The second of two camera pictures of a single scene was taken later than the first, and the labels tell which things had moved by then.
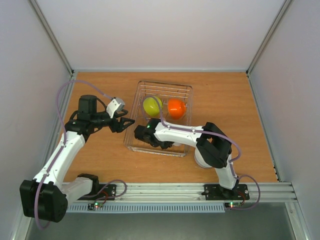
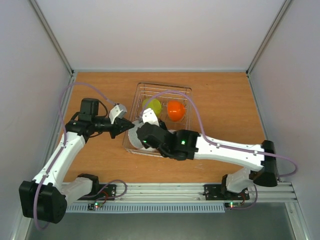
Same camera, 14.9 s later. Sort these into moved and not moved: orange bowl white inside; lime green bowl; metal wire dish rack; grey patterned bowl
Moved: grey patterned bowl
Not moved: metal wire dish rack; lime green bowl; orange bowl white inside
